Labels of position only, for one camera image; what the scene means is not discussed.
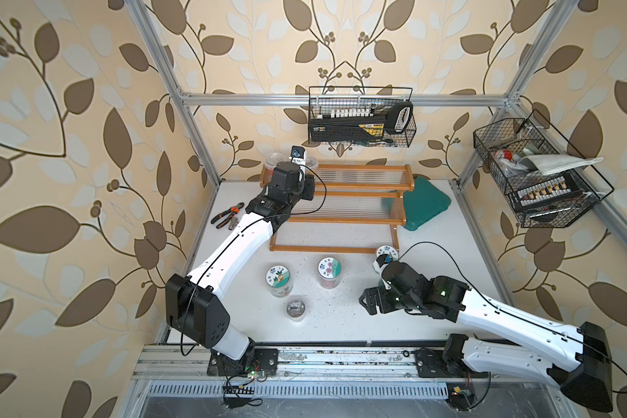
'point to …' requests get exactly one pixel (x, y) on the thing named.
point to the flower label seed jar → (329, 273)
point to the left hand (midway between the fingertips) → (309, 173)
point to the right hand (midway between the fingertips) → (371, 297)
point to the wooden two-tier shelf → (356, 209)
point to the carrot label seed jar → (278, 279)
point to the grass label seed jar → (392, 254)
